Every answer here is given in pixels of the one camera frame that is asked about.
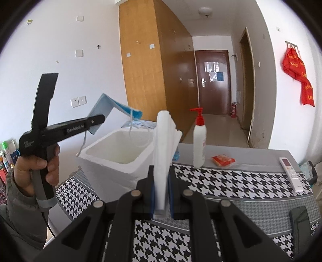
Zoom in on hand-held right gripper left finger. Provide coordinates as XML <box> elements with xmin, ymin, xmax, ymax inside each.
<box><xmin>33</xmin><ymin>165</ymin><xmax>155</xmax><ymax>262</ymax></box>

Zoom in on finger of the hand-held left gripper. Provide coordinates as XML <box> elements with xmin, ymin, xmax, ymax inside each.
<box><xmin>86</xmin><ymin>114</ymin><xmax>106</xmax><ymax>128</ymax></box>

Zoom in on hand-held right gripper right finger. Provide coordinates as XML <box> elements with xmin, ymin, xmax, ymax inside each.
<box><xmin>168</xmin><ymin>165</ymin><xmax>292</xmax><ymax>262</ymax></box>

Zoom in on blue face mask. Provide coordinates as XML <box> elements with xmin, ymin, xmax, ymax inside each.
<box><xmin>78</xmin><ymin>93</ymin><xmax>156</xmax><ymax>158</ymax></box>

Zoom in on white foam box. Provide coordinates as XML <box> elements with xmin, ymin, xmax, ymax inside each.
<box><xmin>78</xmin><ymin>128</ymin><xmax>155</xmax><ymax>202</ymax></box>

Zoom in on translucent white plastic strip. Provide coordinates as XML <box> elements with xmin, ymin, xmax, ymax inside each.
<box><xmin>153</xmin><ymin>110</ymin><xmax>172</xmax><ymax>219</ymax></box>

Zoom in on person's left forearm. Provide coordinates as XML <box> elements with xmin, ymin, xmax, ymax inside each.
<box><xmin>0</xmin><ymin>170</ymin><xmax>48</xmax><ymax>250</ymax></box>

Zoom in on person's left hand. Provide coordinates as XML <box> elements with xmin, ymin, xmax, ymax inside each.
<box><xmin>14</xmin><ymin>143</ymin><xmax>61</xmax><ymax>197</ymax></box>

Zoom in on group of colourful bottles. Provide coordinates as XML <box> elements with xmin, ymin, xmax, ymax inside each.
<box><xmin>0</xmin><ymin>140</ymin><xmax>21</xmax><ymax>185</ymax></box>

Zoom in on white red pump bottle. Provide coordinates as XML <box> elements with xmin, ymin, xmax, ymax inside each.
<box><xmin>190</xmin><ymin>107</ymin><xmax>207</xmax><ymax>169</ymax></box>

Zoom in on wooden wardrobe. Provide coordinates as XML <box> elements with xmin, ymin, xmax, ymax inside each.
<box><xmin>119</xmin><ymin>0</ymin><xmax>200</xmax><ymax>144</ymax></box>

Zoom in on red snack packet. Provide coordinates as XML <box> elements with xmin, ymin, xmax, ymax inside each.
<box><xmin>211</xmin><ymin>154</ymin><xmax>235</xmax><ymax>168</ymax></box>

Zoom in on dark brown door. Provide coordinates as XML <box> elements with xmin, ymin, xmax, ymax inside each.
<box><xmin>195</xmin><ymin>50</ymin><xmax>230</xmax><ymax>116</ymax></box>

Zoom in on white remote control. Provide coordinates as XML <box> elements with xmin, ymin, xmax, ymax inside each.
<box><xmin>279</xmin><ymin>157</ymin><xmax>303</xmax><ymax>193</ymax></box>

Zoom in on papers on door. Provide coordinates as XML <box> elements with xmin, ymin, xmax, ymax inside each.
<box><xmin>204</xmin><ymin>61</ymin><xmax>224</xmax><ymax>82</ymax></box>

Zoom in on black smartphone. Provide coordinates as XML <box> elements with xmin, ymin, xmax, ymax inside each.
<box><xmin>289</xmin><ymin>205</ymin><xmax>312</xmax><ymax>243</ymax></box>

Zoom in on brown side door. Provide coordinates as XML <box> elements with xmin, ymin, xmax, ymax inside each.
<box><xmin>239</xmin><ymin>27</ymin><xmax>256</xmax><ymax>149</ymax></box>

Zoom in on black and clear item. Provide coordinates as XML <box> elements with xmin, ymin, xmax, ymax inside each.
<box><xmin>300</xmin><ymin>161</ymin><xmax>317</xmax><ymax>187</ymax></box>

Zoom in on red bag yellow print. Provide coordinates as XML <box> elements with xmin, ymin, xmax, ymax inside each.
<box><xmin>282</xmin><ymin>48</ymin><xmax>306</xmax><ymax>78</ymax></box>
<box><xmin>300</xmin><ymin>76</ymin><xmax>315</xmax><ymax>107</ymax></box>

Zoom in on black cable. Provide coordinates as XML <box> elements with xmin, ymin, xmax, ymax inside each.
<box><xmin>41</xmin><ymin>209</ymin><xmax>56</xmax><ymax>238</ymax></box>

